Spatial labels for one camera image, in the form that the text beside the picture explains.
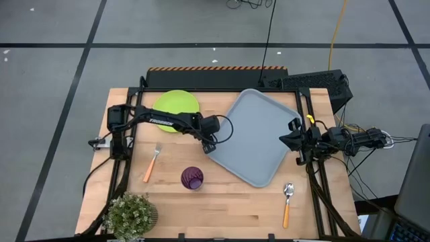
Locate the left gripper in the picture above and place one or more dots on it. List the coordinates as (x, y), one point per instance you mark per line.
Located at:
(211, 125)

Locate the small potted plant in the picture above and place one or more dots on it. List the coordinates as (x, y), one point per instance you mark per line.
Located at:
(129, 215)

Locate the grey plastic tray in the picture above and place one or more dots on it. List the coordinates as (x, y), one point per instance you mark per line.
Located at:
(255, 134)

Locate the yellow tag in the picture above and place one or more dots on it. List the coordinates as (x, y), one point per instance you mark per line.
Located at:
(310, 118)

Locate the purple plastic cup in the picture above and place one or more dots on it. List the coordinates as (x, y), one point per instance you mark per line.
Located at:
(192, 178)

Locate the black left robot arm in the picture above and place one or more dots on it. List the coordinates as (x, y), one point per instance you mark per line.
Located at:
(161, 121)

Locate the grey laptop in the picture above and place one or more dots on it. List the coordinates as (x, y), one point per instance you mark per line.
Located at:
(416, 174)

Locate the black perforated computer case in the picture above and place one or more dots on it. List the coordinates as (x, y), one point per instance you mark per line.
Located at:
(315, 82)

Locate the green plate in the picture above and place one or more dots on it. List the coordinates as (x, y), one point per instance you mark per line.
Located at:
(174, 102)

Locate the black mat with striped edge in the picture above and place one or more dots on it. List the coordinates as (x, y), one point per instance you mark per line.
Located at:
(208, 79)

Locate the black metal table frame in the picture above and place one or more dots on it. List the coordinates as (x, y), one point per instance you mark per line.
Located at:
(133, 90)

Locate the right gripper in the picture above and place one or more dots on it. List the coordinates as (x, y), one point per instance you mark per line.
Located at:
(312, 138)

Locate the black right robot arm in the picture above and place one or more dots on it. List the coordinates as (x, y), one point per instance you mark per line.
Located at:
(363, 138)

